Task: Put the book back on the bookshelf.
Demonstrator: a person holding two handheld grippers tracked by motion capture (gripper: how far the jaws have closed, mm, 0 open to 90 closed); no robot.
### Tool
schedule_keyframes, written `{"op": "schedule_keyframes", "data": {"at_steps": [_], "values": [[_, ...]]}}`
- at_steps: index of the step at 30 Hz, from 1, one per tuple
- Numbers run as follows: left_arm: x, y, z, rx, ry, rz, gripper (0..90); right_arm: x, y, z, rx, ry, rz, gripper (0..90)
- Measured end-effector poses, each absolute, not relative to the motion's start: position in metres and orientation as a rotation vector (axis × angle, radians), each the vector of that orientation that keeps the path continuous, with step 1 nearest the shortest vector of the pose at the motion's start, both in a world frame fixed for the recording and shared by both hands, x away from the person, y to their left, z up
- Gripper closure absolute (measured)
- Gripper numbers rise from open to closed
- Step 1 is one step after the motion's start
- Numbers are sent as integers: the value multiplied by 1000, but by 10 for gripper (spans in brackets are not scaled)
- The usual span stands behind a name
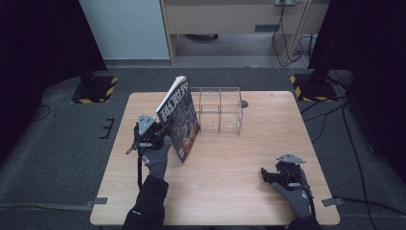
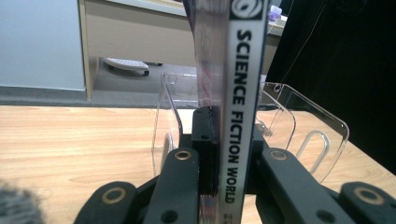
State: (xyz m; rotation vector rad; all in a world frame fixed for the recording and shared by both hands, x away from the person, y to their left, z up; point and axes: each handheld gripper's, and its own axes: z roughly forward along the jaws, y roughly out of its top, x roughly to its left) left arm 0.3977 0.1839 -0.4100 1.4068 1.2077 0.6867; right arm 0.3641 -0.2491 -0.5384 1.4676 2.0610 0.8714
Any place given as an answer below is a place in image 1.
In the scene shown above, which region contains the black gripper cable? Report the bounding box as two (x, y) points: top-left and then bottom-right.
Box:
(136, 149), (144, 190)
(298, 169), (318, 219)

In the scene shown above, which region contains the dark illustrated magazine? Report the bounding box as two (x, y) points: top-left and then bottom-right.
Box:
(154, 75), (202, 165)

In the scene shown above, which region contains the beige wooden desk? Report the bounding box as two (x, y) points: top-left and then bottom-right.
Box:
(159, 0), (330, 66)

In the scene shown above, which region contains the person's left hand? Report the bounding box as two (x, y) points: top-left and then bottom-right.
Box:
(140, 135), (173, 180)

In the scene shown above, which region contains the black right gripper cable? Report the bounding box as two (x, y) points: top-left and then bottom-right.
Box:
(298, 169), (318, 219)

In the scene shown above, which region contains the long black floor cable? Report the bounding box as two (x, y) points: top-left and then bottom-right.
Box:
(342, 103), (372, 230)

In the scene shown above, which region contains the striped black stand base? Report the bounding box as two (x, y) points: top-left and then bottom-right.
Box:
(71, 72), (120, 104)
(289, 72), (339, 103)

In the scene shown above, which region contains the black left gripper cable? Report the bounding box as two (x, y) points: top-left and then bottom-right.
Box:
(136, 149), (144, 190)

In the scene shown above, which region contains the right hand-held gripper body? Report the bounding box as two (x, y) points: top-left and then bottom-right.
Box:
(275, 152), (308, 189)

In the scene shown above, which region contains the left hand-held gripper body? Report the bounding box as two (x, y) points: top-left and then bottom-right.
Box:
(125, 113), (168, 156)

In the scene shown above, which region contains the thin black floor cable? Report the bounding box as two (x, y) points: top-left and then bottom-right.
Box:
(31, 103), (52, 123)

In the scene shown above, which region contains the white cabinet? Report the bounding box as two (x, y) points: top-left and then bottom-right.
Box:
(79, 0), (171, 61)

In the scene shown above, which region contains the person's right hand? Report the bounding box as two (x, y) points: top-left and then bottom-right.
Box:
(271, 181), (312, 220)

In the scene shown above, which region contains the clear acrylic desk organizer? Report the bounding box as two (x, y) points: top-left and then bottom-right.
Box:
(190, 86), (244, 137)

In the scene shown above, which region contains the black curtain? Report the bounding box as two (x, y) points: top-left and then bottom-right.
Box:
(0, 0), (108, 162)
(307, 0), (406, 185)

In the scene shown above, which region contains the black hanging cable bundle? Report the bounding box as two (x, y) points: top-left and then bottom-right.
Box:
(271, 0), (318, 70)

